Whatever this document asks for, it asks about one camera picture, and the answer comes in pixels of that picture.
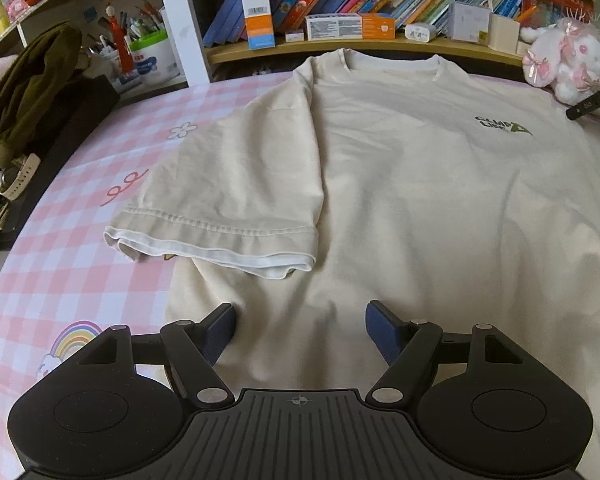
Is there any beige t-shirt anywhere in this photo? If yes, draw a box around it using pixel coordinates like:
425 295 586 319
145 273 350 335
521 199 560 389
104 49 600 479

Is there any pink white plush bunny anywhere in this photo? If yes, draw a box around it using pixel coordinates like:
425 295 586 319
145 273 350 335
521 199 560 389
520 18 600 106

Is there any cream small box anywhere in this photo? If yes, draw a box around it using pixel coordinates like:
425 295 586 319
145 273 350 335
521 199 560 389
488 14 520 54

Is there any pink checkered bed sheet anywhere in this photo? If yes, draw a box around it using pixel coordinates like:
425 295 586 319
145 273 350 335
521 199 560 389
0 70 600 480

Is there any white square box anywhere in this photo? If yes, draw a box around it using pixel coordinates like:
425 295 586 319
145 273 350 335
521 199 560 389
448 1 492 44

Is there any white wrist watch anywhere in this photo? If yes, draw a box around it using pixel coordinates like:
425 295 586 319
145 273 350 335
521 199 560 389
0 153 41 202

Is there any flat white orange box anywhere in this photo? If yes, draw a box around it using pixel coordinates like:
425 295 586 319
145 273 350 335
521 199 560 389
304 13 396 41

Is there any white pen holder tub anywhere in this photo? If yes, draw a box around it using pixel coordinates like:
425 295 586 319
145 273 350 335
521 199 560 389
129 29 180 86

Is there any wooden shelf board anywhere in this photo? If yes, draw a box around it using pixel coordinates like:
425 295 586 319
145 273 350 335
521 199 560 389
204 37 522 67

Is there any dark olive garment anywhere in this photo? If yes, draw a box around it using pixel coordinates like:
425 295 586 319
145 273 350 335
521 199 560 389
0 22 82 169

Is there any tall white orange blue box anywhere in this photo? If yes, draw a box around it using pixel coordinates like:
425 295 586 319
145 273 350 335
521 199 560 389
242 0 275 50

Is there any white shelf post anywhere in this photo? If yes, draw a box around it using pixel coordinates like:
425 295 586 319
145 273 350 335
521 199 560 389
162 0 210 87

